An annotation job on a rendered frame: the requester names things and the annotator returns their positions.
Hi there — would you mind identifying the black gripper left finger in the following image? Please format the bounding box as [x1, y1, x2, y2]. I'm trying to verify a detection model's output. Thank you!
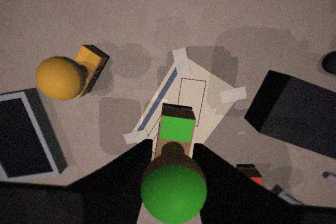
[0, 139, 153, 224]

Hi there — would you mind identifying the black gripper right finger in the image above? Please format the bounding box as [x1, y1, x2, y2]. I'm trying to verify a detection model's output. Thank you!
[192, 143, 336, 224]

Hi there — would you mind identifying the green-topped stamp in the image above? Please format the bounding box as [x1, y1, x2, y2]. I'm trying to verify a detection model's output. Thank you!
[141, 103, 207, 224]

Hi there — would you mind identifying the white paper card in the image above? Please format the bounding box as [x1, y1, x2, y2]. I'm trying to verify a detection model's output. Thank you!
[123, 47, 247, 158]

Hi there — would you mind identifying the red-handled rubber stamp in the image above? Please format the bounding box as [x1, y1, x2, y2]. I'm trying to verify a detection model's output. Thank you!
[236, 164, 262, 185]

